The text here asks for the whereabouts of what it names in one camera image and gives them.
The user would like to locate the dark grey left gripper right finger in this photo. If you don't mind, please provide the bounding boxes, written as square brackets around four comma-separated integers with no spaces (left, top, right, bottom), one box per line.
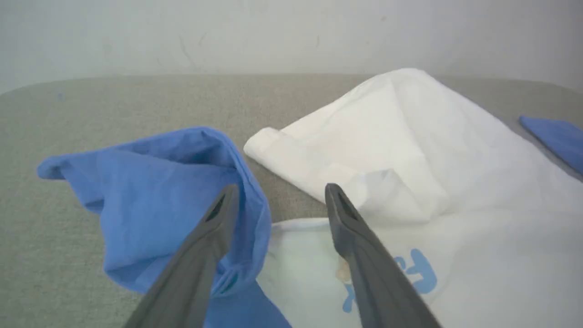
[324,183,442,328]

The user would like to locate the grey fabric sofa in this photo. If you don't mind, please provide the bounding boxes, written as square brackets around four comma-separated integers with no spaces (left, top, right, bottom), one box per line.
[0,73,583,328]

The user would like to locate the white and blue shirt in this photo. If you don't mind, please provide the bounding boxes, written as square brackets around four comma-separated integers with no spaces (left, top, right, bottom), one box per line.
[36,68,583,328]

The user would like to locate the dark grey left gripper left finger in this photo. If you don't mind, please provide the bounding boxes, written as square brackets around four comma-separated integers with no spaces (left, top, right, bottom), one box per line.
[124,183,240,328]

